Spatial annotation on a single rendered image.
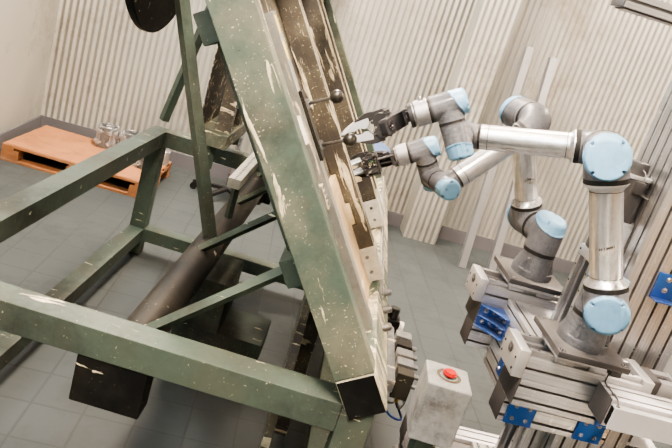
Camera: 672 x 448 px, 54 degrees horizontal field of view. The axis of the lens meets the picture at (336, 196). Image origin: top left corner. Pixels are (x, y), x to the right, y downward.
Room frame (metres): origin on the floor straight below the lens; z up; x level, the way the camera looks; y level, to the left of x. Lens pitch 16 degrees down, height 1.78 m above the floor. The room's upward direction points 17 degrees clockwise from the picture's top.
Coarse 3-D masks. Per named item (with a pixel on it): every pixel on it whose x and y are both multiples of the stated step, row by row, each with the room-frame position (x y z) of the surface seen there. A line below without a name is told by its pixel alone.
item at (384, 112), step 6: (384, 108) 1.90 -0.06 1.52; (408, 108) 1.83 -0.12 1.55; (378, 114) 1.83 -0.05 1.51; (384, 114) 1.83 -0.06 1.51; (390, 114) 1.85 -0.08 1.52; (408, 114) 1.85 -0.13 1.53; (378, 120) 1.83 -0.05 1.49; (408, 120) 1.85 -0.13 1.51; (414, 120) 1.83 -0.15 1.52; (378, 126) 1.83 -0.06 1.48; (414, 126) 1.84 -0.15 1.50; (378, 132) 1.83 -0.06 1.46
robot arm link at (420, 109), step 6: (414, 102) 1.85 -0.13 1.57; (420, 102) 1.84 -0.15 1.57; (426, 102) 1.83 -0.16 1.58; (414, 108) 1.83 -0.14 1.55; (420, 108) 1.83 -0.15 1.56; (426, 108) 1.83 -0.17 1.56; (414, 114) 1.83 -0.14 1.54; (420, 114) 1.82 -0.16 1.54; (426, 114) 1.82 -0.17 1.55; (420, 120) 1.83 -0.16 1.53; (426, 120) 1.83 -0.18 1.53; (420, 126) 1.85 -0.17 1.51
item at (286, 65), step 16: (272, 16) 1.78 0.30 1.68; (272, 32) 1.78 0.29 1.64; (288, 64) 1.78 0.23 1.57; (288, 80) 1.78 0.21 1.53; (304, 112) 1.78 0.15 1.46; (320, 176) 1.78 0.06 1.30; (336, 208) 1.81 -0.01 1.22; (336, 224) 1.78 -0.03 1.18; (336, 240) 1.78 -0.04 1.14; (352, 256) 1.82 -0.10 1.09; (352, 272) 1.78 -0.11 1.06; (352, 288) 1.78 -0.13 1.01; (368, 320) 1.78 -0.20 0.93
